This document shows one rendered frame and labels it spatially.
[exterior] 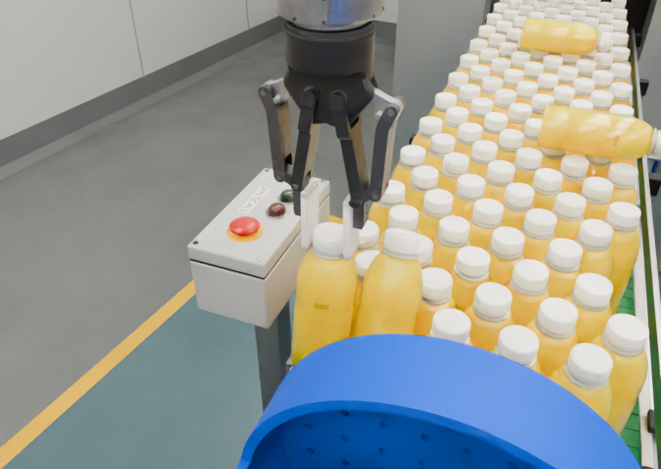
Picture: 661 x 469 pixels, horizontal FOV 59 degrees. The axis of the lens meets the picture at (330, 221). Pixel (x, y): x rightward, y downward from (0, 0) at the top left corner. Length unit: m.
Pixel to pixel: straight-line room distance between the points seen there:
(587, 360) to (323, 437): 0.27
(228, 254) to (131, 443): 1.30
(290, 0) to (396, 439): 0.34
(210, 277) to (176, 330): 1.50
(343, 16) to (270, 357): 0.56
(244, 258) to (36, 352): 1.68
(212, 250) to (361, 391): 0.36
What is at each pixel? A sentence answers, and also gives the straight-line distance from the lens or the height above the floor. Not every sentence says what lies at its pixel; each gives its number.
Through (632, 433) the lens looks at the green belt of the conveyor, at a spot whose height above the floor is 0.90.
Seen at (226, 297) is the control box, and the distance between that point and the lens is 0.72.
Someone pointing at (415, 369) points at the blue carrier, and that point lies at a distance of 0.37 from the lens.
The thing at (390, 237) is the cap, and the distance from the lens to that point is 0.63.
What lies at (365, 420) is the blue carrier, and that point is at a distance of 0.47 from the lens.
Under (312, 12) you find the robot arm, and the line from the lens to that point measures 0.47.
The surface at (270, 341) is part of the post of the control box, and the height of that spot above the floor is 0.89.
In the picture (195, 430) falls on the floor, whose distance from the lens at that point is 1.91.
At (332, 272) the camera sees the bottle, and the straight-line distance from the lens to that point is 0.61.
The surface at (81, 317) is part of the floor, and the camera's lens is 2.37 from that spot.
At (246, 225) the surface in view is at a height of 1.11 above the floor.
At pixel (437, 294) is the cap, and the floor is 1.07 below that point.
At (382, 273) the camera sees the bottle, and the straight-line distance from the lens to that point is 0.63.
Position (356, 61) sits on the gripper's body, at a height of 1.35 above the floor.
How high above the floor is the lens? 1.51
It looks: 34 degrees down
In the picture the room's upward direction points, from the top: straight up
